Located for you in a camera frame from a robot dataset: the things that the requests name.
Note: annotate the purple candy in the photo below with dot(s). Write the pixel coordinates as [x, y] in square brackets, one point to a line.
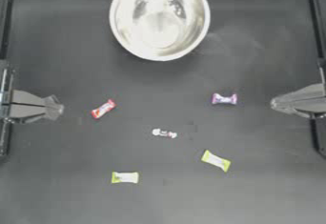
[223, 99]

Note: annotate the green white candy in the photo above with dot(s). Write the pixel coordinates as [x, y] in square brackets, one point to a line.
[215, 160]
[124, 177]

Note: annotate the white black red twist candy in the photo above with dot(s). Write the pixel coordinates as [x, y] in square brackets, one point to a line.
[163, 133]

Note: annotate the steel bowl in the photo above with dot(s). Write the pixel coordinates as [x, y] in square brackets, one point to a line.
[159, 27]

